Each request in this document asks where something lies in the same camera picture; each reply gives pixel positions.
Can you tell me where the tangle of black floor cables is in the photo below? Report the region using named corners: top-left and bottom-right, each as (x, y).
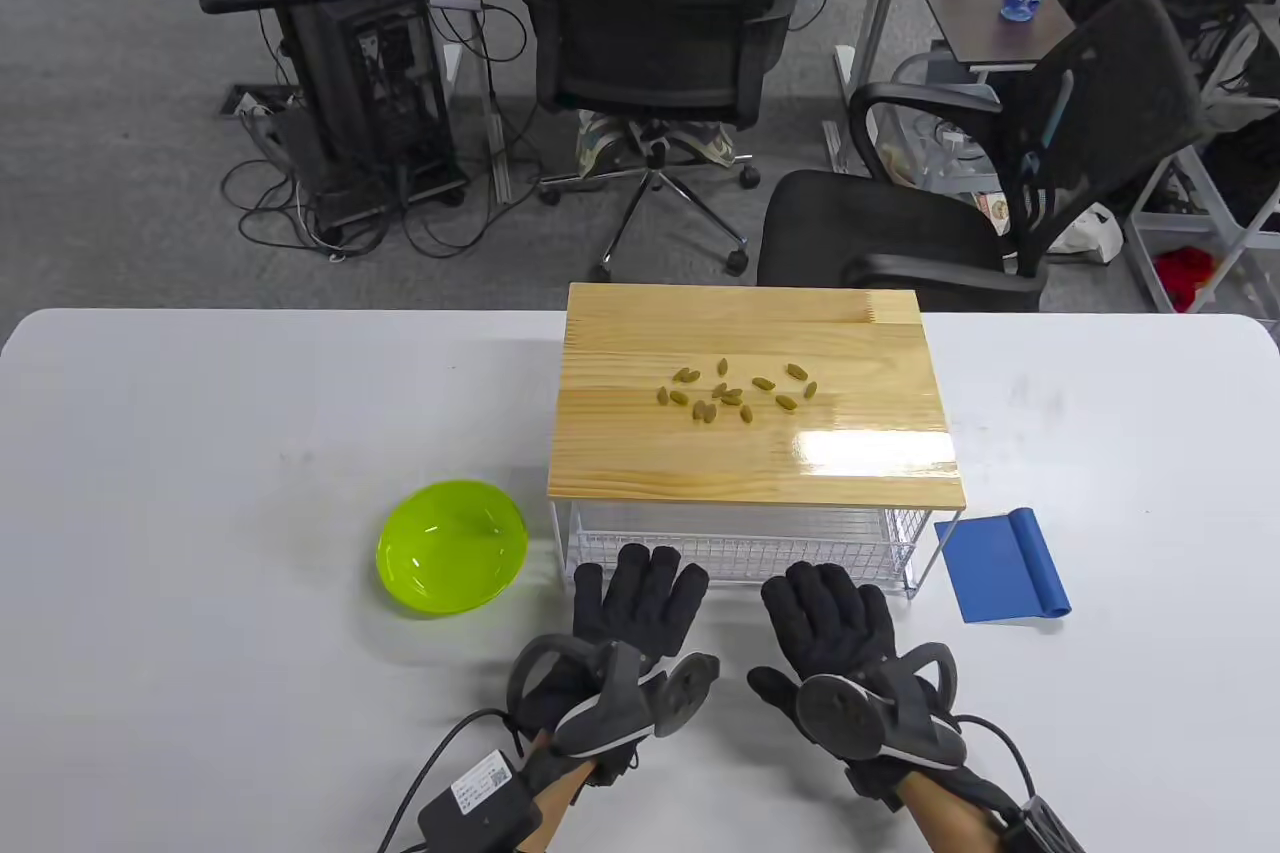
top-left (220, 93), bottom-right (546, 262)

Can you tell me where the black computer tower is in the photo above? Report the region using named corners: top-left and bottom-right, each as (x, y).
top-left (275, 0), bottom-right (469, 229)

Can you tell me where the brown side table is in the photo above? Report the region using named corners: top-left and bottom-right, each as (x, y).
top-left (910, 0), bottom-right (1079, 74)

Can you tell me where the black labelled left forearm box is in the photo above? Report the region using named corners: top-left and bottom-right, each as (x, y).
top-left (418, 751), bottom-right (546, 849)

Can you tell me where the black glove cable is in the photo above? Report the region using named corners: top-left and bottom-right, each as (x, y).
top-left (950, 713), bottom-right (1036, 814)
top-left (375, 708), bottom-right (521, 853)

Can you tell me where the wood-topped white mesh sliding drawer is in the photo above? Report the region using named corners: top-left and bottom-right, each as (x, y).
top-left (547, 283), bottom-right (968, 600)

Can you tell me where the grey left hand controller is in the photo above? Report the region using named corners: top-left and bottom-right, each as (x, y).
top-left (508, 633), bottom-right (721, 759)

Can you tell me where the black left glove cable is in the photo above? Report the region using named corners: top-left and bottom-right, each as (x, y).
top-left (375, 708), bottom-right (521, 853)

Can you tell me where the white metal storage rack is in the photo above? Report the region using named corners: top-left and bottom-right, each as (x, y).
top-left (1125, 0), bottom-right (1280, 314)

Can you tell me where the person's right hand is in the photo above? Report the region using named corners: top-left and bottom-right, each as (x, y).
top-left (748, 561), bottom-right (1011, 809)

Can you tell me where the black right forearm box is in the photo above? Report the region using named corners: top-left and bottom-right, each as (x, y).
top-left (995, 796), bottom-right (1088, 853)

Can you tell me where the grey hand controller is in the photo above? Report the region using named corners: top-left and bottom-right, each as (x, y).
top-left (508, 633), bottom-right (721, 759)
top-left (795, 643), bottom-right (969, 769)

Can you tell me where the red cloth item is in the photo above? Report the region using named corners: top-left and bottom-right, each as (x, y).
top-left (1153, 245), bottom-right (1219, 312)

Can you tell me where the person's left forearm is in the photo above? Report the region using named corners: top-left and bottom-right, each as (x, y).
top-left (520, 758), bottom-right (603, 853)

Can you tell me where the person's left hand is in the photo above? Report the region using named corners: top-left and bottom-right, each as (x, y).
top-left (510, 543), bottom-right (711, 789)

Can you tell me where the white bag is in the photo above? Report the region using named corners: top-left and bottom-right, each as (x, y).
top-left (1045, 203), bottom-right (1126, 266)

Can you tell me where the green plastic bowl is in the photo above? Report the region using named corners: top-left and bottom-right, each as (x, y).
top-left (376, 480), bottom-right (529, 616)

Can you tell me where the black mesh armrest office chair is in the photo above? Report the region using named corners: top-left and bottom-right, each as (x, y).
top-left (757, 0), bottom-right (1206, 312)

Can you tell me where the black right glove cable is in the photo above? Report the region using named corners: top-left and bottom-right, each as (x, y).
top-left (950, 713), bottom-right (1036, 814)

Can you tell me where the blue plastic scraper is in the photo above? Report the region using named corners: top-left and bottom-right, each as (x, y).
top-left (934, 508), bottom-right (1073, 624)

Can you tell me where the pile of green raisins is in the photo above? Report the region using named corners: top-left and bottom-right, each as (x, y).
top-left (655, 358), bottom-right (821, 426)

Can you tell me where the floor socket box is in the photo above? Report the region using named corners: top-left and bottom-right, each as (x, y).
top-left (222, 88), bottom-right (301, 122)

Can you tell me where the grey right hand controller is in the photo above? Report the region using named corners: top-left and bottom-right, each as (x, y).
top-left (795, 643), bottom-right (969, 769)

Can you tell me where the person's right forearm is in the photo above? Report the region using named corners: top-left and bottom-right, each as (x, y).
top-left (900, 778), bottom-right (1013, 853)

